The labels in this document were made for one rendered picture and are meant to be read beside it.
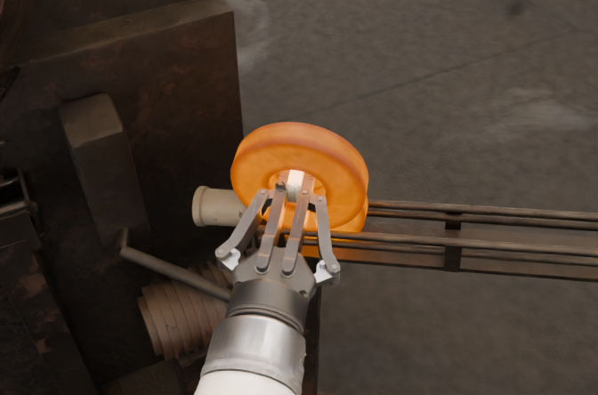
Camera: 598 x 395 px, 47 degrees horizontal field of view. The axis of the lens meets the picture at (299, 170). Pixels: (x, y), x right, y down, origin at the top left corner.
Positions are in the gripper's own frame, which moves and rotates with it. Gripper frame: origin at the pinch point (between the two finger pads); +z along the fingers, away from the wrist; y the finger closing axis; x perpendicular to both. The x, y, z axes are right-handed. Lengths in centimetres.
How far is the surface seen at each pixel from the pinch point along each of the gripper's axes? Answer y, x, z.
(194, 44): -20.6, -6.5, 27.6
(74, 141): -32.2, -8.7, 7.7
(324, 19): -18, -96, 156
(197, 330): -16.1, -38.8, -2.1
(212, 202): -14.4, -19.5, 8.6
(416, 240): 15.0, -19.0, 6.2
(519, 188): 48, -93, 82
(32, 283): -42, -33, -1
